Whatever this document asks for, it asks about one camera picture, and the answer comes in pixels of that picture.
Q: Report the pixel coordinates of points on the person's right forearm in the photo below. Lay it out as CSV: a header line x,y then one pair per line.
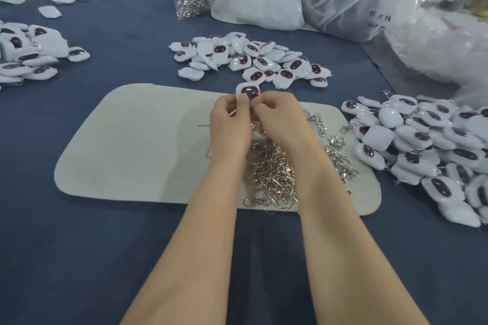
x,y
358,256

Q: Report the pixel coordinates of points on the white charm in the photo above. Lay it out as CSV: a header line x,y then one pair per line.
x,y
248,91

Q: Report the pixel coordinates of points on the person's left hand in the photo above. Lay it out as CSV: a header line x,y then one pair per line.
x,y
230,129

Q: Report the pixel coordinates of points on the cream felt work mat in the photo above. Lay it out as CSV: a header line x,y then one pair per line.
x,y
122,146

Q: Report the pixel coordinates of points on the person's left forearm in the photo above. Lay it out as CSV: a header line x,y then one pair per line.
x,y
190,256

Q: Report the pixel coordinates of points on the crumpled clear plastic bag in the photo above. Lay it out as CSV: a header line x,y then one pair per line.
x,y
450,47

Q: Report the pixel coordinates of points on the thin red thread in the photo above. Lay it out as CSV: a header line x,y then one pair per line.
x,y
206,138

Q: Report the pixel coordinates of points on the person's right hand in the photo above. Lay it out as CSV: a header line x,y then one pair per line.
x,y
284,124

